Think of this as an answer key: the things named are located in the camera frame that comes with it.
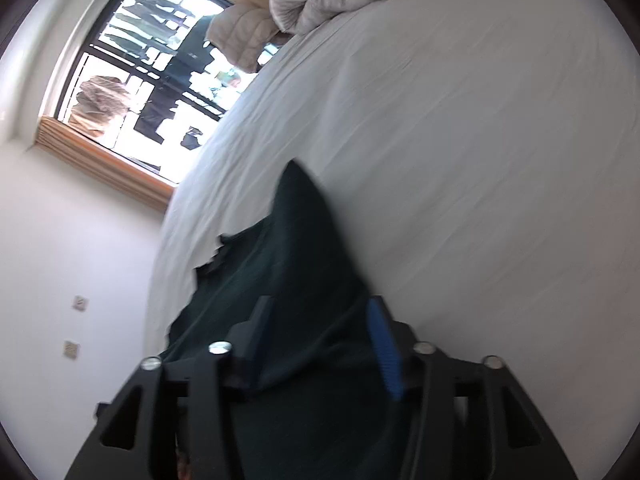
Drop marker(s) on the small dark hanging garment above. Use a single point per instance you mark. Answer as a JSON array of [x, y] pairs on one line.
[[191, 138]]

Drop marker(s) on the white wall socket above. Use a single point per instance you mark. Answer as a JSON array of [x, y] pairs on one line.
[[80, 303], [71, 350]]

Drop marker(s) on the black hanging clothes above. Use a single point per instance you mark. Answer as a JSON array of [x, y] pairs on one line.
[[155, 112]]

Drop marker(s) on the row of long hanging clothes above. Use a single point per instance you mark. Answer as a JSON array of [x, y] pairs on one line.
[[145, 22]]

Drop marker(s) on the dark green sweater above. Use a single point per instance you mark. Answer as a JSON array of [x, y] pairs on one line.
[[310, 285]]

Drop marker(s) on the beige puffer vest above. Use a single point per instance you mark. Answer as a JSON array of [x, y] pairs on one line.
[[240, 35]]

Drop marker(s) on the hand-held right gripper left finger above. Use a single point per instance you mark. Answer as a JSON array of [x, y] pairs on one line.
[[250, 340]]

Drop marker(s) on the bed with white sheet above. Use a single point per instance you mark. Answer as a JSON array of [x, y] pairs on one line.
[[475, 160]]

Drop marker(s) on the brown hanging garment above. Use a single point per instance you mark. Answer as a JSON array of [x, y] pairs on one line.
[[97, 102]]

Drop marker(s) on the black framed balcony window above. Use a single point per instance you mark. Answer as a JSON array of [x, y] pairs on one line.
[[150, 72]]

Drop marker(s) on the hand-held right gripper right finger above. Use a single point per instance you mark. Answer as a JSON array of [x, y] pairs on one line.
[[385, 350]]

